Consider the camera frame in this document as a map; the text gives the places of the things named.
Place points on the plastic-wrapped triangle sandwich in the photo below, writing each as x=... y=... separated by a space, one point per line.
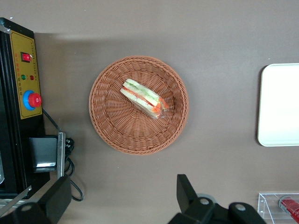
x=142 y=95

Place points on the red cola bottle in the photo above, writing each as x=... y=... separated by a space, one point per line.
x=290 y=206

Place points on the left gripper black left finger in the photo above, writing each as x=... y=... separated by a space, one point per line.
x=54 y=198

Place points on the cream plastic serving tray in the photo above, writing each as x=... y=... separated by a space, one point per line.
x=280 y=105

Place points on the clear acrylic bottle rack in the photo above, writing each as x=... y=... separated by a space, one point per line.
x=268 y=207

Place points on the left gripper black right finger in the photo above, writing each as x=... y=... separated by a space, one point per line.
x=187 y=193

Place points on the round brown wicker basket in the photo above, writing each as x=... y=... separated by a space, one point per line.
x=112 y=121

